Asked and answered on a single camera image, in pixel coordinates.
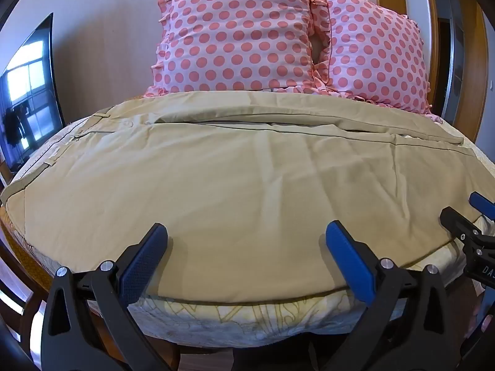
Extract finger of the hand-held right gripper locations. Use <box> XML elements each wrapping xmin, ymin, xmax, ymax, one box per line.
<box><xmin>441</xmin><ymin>206</ymin><xmax>489</xmax><ymax>245</ymax></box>
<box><xmin>469</xmin><ymin>192</ymin><xmax>495</xmax><ymax>221</ymax></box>

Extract black television screen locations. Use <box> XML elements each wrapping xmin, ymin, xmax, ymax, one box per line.
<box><xmin>0</xmin><ymin>13</ymin><xmax>66</xmax><ymax>176</ymax></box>

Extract wooden bed frame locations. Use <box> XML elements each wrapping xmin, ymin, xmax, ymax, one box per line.
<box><xmin>0</xmin><ymin>205</ymin><xmax>182</xmax><ymax>371</ymax></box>

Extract beige pants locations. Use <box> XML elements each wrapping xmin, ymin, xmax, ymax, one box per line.
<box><xmin>0</xmin><ymin>91</ymin><xmax>477</xmax><ymax>304</ymax></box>

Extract pink polka dot pillow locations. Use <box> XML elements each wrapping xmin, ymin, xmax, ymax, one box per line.
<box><xmin>273</xmin><ymin>0</ymin><xmax>442</xmax><ymax>124</ymax></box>
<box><xmin>144</xmin><ymin>0</ymin><xmax>333</xmax><ymax>97</ymax></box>

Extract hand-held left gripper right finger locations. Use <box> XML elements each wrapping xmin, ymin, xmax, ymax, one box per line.
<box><xmin>325</xmin><ymin>220</ymin><xmax>461</xmax><ymax>371</ymax></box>

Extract wooden door frame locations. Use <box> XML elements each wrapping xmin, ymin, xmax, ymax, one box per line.
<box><xmin>372</xmin><ymin>0</ymin><xmax>489</xmax><ymax>140</ymax></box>

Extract patterned bed sheet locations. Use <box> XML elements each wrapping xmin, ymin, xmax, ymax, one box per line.
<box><xmin>0</xmin><ymin>116</ymin><xmax>495</xmax><ymax>348</ymax></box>

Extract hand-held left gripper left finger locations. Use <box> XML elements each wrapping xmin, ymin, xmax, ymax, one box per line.
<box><xmin>40</xmin><ymin>223</ymin><xmax>175</xmax><ymax>371</ymax></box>

